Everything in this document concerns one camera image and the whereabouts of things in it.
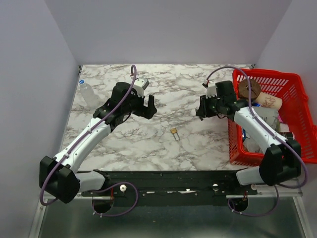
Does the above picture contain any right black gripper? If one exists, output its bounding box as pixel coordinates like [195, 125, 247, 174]
[196, 94, 223, 118]

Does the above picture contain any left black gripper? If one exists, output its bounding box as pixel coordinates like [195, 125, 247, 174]
[122, 89, 158, 120]

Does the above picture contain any small brass padlock with key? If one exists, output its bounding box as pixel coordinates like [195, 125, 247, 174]
[170, 128, 180, 141]

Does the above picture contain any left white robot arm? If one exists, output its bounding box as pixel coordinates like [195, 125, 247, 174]
[39, 78, 157, 203]

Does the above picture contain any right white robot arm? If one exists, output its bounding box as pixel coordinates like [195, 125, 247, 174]
[196, 81, 302, 194]

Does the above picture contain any brown round wooden block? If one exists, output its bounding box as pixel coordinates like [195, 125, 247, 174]
[238, 79, 262, 101]

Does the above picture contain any clear plastic water bottle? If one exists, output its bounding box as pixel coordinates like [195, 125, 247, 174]
[79, 80, 98, 109]

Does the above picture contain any beige printed cylinder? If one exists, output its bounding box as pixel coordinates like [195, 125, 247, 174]
[255, 92, 283, 110]

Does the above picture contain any grey printed pouch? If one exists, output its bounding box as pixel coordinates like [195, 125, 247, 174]
[253, 107, 280, 130]

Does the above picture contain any red plastic basket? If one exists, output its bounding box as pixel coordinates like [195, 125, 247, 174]
[228, 69, 317, 166]

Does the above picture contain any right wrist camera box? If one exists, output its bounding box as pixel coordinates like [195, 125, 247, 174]
[203, 82, 217, 99]

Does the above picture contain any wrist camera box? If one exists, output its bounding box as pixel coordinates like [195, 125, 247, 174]
[203, 82, 217, 99]
[133, 77, 149, 98]

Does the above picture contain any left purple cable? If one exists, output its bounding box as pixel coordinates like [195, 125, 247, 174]
[39, 64, 139, 218]

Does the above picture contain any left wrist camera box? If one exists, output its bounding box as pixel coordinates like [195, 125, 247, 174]
[133, 77, 149, 98]

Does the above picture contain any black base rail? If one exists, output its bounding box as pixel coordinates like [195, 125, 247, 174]
[82, 171, 257, 217]

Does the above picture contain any aluminium frame rail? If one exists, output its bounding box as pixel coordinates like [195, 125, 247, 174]
[255, 178, 303, 197]

